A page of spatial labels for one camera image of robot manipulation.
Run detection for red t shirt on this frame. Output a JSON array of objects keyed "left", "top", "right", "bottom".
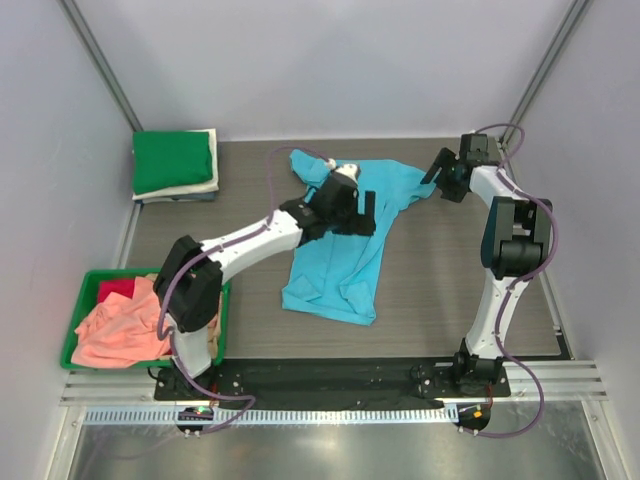
[{"left": 97, "top": 278, "right": 135, "bottom": 303}]

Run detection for light blue t shirt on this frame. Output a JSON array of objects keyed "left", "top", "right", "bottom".
[{"left": 282, "top": 159, "right": 435, "bottom": 326}]

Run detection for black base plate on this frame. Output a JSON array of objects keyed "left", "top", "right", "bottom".
[{"left": 152, "top": 355, "right": 512, "bottom": 407}]

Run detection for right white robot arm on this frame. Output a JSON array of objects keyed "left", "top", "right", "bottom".
[{"left": 422, "top": 132, "right": 554, "bottom": 396}]

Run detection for aluminium rail front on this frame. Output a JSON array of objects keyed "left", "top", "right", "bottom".
[{"left": 60, "top": 361, "right": 608, "bottom": 407}]

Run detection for salmon pink t shirt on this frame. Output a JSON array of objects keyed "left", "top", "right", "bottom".
[{"left": 70, "top": 275, "right": 172, "bottom": 369}]

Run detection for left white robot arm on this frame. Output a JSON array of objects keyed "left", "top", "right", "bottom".
[{"left": 153, "top": 168, "right": 376, "bottom": 401}]

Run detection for green plastic bin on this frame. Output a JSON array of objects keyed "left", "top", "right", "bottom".
[{"left": 59, "top": 268, "right": 234, "bottom": 371}]

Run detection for folded grey blue t shirt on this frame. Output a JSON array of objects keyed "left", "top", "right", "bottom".
[{"left": 135, "top": 192, "right": 216, "bottom": 205}]

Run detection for beige t shirt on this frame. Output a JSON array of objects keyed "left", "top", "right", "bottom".
[{"left": 143, "top": 272, "right": 225, "bottom": 361}]

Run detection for right aluminium frame post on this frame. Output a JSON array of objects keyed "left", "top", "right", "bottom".
[{"left": 510, "top": 0, "right": 593, "bottom": 126}]

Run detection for folded cream t shirt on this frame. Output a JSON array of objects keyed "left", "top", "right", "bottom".
[{"left": 131, "top": 128, "right": 220, "bottom": 202}]

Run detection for left aluminium frame post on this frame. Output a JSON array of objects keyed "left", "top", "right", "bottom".
[{"left": 57, "top": 0, "right": 143, "bottom": 131}]

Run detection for folded green t shirt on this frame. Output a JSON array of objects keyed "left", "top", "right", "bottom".
[{"left": 131, "top": 129, "right": 213, "bottom": 196}]

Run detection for white slotted cable duct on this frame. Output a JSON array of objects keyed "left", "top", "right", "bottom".
[{"left": 83, "top": 404, "right": 458, "bottom": 426}]

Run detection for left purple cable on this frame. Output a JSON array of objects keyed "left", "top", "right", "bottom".
[{"left": 157, "top": 145, "right": 331, "bottom": 434}]

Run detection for aluminium frame post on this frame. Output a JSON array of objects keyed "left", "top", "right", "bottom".
[
  {"left": 510, "top": 0, "right": 593, "bottom": 126},
  {"left": 57, "top": 0, "right": 143, "bottom": 131}
]

